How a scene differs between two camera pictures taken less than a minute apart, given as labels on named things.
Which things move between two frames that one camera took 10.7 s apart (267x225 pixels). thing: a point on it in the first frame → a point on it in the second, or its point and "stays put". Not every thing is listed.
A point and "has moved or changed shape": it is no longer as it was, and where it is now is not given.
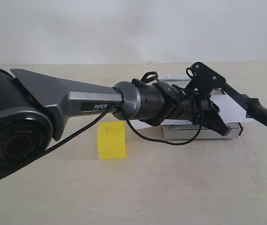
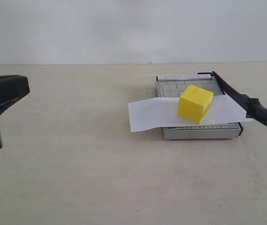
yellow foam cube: [111, 140] has moved or changed shape
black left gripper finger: [217, 123] → [0, 92]
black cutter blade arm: [254, 109] stays put
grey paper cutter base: [190, 131] stays put
